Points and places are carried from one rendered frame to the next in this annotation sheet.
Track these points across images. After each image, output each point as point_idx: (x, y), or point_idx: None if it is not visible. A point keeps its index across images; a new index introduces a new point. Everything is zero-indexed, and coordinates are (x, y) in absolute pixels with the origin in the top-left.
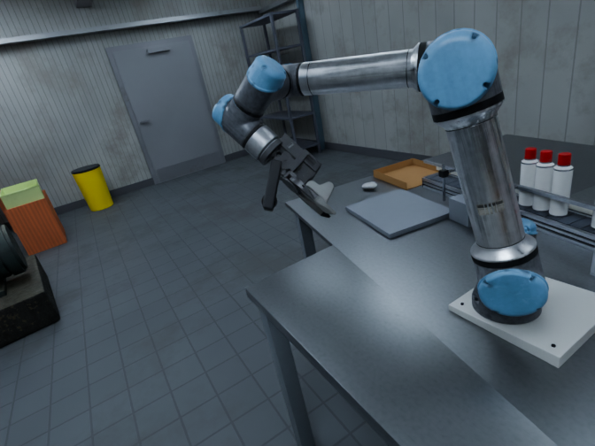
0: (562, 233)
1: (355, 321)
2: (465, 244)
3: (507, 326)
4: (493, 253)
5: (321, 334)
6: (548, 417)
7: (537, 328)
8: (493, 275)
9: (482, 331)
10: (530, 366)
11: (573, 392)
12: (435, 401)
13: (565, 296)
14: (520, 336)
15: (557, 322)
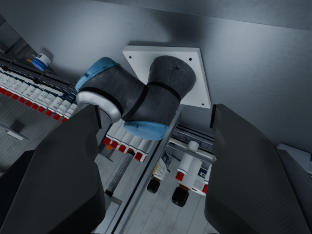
0: (211, 138)
1: None
2: (262, 123)
3: (152, 56)
4: (80, 99)
5: None
6: (96, 11)
7: (145, 64)
8: (80, 81)
9: (165, 43)
10: (129, 36)
11: (111, 35)
12: None
13: None
14: (142, 53)
15: (146, 74)
